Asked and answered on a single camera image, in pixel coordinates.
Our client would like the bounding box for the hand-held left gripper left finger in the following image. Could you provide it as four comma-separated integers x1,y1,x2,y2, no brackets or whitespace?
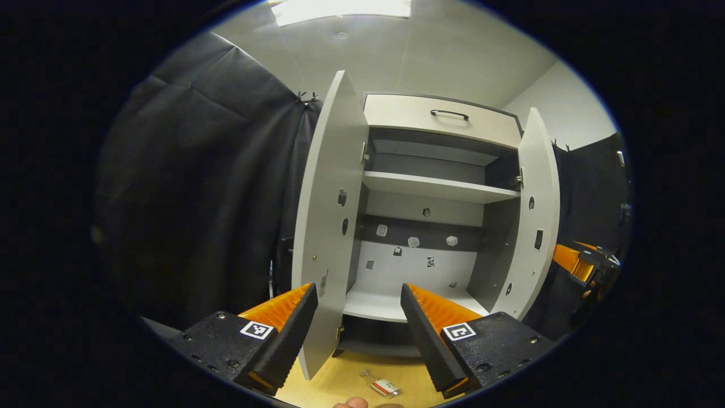
169,282,319,396

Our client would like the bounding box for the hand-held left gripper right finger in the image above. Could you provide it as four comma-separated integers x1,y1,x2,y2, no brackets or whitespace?
400,283,556,398

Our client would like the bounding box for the clear bottle with orange label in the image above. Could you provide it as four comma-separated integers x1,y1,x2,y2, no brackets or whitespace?
359,369,403,398

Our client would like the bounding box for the white cabinet door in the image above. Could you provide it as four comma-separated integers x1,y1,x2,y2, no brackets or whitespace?
506,108,561,321
292,70,370,381

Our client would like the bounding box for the white and grey cabinet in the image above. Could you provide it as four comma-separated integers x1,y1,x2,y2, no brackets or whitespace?
340,92,524,359

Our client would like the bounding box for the white cabinet shelf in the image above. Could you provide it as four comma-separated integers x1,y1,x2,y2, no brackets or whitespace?
362,171,521,205

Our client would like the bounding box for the white cabinet drawer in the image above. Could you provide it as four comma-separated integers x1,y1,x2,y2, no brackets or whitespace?
364,93,523,150

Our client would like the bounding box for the black backdrop cloth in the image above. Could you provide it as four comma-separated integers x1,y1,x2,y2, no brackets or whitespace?
532,131,632,341
93,31,323,332

